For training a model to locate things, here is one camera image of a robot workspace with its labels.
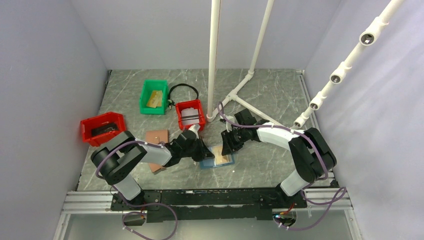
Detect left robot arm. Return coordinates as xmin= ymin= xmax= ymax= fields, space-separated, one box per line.
xmin=90 ymin=130 xmax=215 ymax=210

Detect green plastic bin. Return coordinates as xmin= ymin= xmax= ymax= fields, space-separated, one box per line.
xmin=139 ymin=79 xmax=169 ymax=115

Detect gold cards in green bin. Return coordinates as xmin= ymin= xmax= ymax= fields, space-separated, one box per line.
xmin=146 ymin=90 xmax=163 ymax=108

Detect brown card holder front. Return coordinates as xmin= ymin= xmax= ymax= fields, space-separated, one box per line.
xmin=148 ymin=163 xmax=166 ymax=174

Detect orange card in holder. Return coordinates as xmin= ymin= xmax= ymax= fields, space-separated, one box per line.
xmin=212 ymin=145 xmax=231 ymax=166

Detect white card in red bin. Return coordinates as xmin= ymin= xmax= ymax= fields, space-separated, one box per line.
xmin=181 ymin=107 xmax=200 ymax=126

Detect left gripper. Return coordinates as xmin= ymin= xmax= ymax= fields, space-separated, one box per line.
xmin=181 ymin=135 xmax=215 ymax=162

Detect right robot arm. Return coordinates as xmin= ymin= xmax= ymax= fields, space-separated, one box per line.
xmin=221 ymin=109 xmax=337 ymax=208

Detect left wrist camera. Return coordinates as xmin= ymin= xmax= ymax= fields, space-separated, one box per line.
xmin=188 ymin=123 xmax=201 ymax=135

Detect white pvc pipe frame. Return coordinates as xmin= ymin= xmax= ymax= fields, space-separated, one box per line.
xmin=206 ymin=0 xmax=297 ymax=124

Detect white pipe with sockets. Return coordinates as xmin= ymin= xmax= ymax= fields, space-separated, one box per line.
xmin=293 ymin=0 xmax=404 ymax=129

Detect brown card holder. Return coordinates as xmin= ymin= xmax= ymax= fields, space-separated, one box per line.
xmin=144 ymin=129 xmax=169 ymax=145
xmin=148 ymin=163 xmax=166 ymax=174

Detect blue card holder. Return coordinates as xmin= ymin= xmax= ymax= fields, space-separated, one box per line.
xmin=199 ymin=144 xmax=235 ymax=170

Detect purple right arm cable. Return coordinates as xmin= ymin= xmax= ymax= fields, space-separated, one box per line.
xmin=216 ymin=102 xmax=347 ymax=232

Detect black cable loop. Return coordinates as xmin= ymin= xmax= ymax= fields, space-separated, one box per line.
xmin=167 ymin=83 xmax=200 ymax=110

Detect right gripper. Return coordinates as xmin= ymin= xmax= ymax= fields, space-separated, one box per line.
xmin=221 ymin=127 xmax=248 ymax=156

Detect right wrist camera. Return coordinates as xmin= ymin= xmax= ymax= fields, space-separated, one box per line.
xmin=221 ymin=115 xmax=235 ymax=132

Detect brown card holder back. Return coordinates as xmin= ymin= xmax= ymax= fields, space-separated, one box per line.
xmin=144 ymin=129 xmax=169 ymax=145

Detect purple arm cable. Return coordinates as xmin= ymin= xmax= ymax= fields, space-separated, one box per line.
xmin=216 ymin=102 xmax=347 ymax=232
xmin=95 ymin=140 xmax=180 ymax=240

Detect large red plastic bin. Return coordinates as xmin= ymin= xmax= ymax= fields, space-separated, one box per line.
xmin=80 ymin=111 xmax=127 ymax=147

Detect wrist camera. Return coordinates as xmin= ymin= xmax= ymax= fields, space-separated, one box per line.
xmin=221 ymin=115 xmax=235 ymax=132
xmin=188 ymin=123 xmax=201 ymax=135

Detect small red plastic bin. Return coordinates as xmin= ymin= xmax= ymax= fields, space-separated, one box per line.
xmin=175 ymin=99 xmax=206 ymax=131

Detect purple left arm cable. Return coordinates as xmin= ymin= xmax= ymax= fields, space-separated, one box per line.
xmin=95 ymin=140 xmax=180 ymax=240

